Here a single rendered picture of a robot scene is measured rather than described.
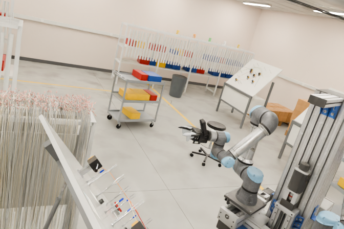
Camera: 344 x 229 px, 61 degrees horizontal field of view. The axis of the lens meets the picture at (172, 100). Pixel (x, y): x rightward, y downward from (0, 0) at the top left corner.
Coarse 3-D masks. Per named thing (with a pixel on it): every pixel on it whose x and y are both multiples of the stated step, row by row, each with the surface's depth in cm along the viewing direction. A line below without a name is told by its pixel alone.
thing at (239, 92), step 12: (252, 60) 819; (240, 72) 812; (252, 72) 768; (264, 72) 757; (276, 72) 731; (228, 84) 796; (240, 84) 775; (252, 84) 748; (264, 84) 724; (228, 96) 794; (240, 96) 752; (252, 96) 717; (216, 108) 835; (240, 108) 747
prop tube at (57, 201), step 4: (56, 200) 136; (60, 200) 137; (56, 204) 136; (52, 208) 137; (56, 208) 137; (52, 212) 137; (48, 216) 138; (52, 216) 138; (48, 220) 137; (48, 224) 138; (44, 228) 138
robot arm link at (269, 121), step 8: (272, 112) 192; (264, 120) 190; (272, 120) 188; (256, 128) 190; (264, 128) 186; (272, 128) 187; (248, 136) 188; (256, 136) 187; (264, 136) 188; (240, 144) 187; (248, 144) 186; (224, 152) 190; (232, 152) 186; (240, 152) 186; (224, 160) 184; (232, 160) 184
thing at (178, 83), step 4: (172, 76) 865; (176, 76) 851; (180, 76) 864; (184, 76) 880; (172, 80) 862; (176, 80) 850; (180, 80) 848; (184, 80) 853; (172, 84) 862; (176, 84) 853; (180, 84) 853; (184, 84) 862; (172, 88) 863; (176, 88) 857; (180, 88) 859; (172, 92) 865; (176, 92) 860; (180, 92) 864; (172, 96) 867; (176, 96) 865; (180, 96) 872
